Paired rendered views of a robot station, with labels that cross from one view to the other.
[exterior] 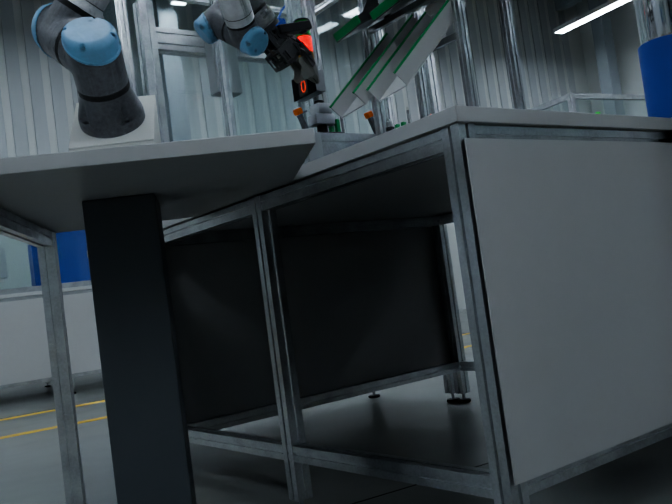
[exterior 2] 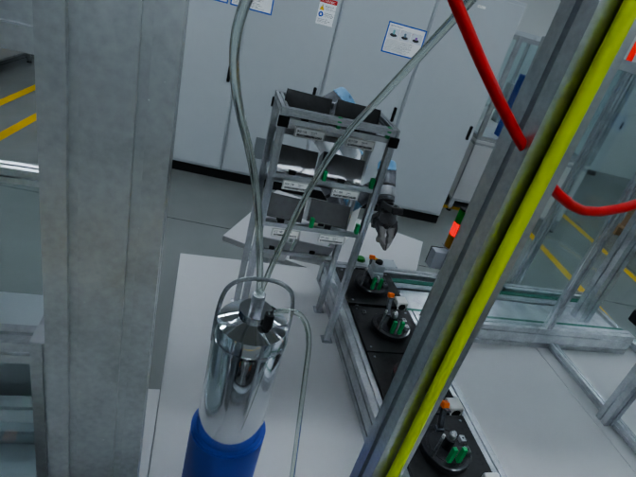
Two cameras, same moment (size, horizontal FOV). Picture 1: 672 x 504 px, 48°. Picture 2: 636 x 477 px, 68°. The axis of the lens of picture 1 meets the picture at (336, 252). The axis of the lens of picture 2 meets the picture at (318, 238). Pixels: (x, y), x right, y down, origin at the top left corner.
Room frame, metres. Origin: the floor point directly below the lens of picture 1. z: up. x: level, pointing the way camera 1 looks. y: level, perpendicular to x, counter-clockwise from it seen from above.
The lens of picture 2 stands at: (2.39, -1.62, 1.96)
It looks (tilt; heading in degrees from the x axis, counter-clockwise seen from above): 28 degrees down; 109
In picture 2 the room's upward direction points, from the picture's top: 16 degrees clockwise
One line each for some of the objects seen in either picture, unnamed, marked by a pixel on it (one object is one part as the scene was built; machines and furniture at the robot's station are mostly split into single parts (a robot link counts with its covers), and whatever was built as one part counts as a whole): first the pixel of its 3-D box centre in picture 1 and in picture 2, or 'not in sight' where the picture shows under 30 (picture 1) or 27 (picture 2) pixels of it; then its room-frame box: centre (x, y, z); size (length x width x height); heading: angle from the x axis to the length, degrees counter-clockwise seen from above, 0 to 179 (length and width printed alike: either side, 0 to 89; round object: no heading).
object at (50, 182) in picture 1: (143, 193); (331, 240); (1.76, 0.43, 0.84); 0.90 x 0.70 x 0.03; 10
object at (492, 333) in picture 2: not in sight; (432, 308); (2.36, 0.15, 0.91); 0.84 x 0.28 x 0.10; 37
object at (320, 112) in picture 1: (323, 113); (378, 269); (2.11, -0.02, 1.06); 0.08 x 0.04 x 0.07; 126
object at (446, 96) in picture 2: not in sight; (432, 111); (1.49, 3.36, 1.13); 0.80 x 0.54 x 2.25; 30
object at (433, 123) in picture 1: (442, 184); (394, 395); (2.37, -0.36, 0.85); 1.50 x 1.41 x 0.03; 37
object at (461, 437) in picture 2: not in sight; (450, 441); (2.55, -0.61, 1.01); 0.24 x 0.24 x 0.13; 37
